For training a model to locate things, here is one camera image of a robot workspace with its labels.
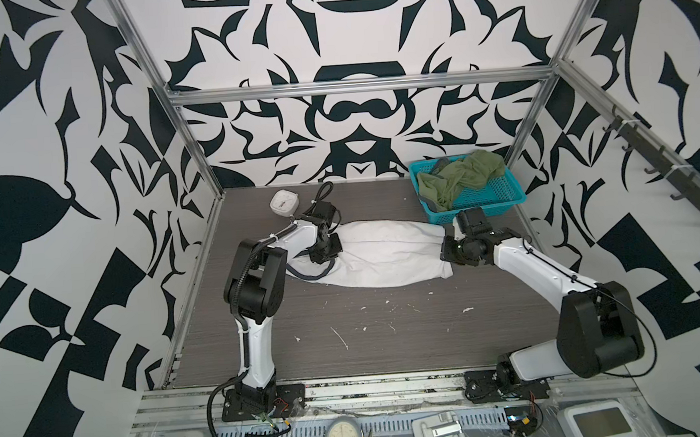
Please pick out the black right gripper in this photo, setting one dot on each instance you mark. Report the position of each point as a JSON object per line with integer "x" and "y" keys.
{"x": 446, "y": 252}

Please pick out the green tank top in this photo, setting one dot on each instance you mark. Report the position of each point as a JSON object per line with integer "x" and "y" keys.
{"x": 447, "y": 179}

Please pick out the aluminium cage frame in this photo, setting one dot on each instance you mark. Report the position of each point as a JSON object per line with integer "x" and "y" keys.
{"x": 276, "y": 94}

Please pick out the teal plastic basket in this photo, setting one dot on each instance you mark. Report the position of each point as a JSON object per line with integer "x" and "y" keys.
{"x": 496, "y": 198}

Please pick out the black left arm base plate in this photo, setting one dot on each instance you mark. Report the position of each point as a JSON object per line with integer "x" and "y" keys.
{"x": 275, "y": 400}

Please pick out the white digital display device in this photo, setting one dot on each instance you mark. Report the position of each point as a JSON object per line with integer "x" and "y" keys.
{"x": 606, "y": 418}

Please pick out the black wall hook rail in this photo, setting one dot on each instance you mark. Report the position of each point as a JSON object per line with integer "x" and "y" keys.
{"x": 663, "y": 162}

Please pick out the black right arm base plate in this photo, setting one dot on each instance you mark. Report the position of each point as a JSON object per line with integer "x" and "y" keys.
{"x": 502, "y": 384}

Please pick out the white plastic latch device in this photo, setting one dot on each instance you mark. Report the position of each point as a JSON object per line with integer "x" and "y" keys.
{"x": 445, "y": 424}

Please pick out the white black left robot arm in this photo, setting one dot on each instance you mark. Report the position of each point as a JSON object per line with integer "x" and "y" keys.
{"x": 307, "y": 248}

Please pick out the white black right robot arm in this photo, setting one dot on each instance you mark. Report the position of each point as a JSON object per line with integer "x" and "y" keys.
{"x": 598, "y": 329}

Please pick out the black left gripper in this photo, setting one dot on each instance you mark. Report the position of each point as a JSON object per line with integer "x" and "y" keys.
{"x": 319, "y": 257}

